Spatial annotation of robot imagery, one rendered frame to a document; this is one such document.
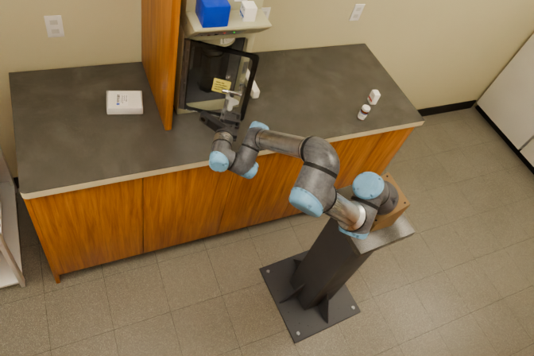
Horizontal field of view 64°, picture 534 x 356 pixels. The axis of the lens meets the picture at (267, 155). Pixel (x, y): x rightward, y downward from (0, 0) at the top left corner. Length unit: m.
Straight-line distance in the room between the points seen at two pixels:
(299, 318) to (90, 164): 1.50
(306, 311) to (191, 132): 1.31
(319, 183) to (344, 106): 1.15
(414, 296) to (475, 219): 0.94
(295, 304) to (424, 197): 1.44
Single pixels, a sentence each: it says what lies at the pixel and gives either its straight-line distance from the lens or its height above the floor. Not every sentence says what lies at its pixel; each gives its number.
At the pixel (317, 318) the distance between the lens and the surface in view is 2.75.
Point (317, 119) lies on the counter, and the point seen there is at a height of 0.94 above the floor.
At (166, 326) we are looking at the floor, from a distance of 2.59.
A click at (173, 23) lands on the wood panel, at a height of 1.52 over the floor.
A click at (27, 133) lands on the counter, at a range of 2.09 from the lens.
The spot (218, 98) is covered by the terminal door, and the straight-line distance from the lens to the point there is 1.99.
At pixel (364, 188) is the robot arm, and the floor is 1.22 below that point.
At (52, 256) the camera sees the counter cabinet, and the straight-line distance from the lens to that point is 2.43.
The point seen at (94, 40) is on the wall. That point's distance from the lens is 2.31.
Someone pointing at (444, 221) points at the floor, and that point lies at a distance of 3.56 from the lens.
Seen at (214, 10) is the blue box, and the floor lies 1.58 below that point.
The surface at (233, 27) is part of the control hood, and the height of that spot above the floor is 1.51.
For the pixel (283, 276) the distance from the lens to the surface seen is 2.78.
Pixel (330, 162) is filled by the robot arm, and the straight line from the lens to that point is 1.35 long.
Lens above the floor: 2.48
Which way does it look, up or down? 49 degrees down
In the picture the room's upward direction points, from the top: 19 degrees clockwise
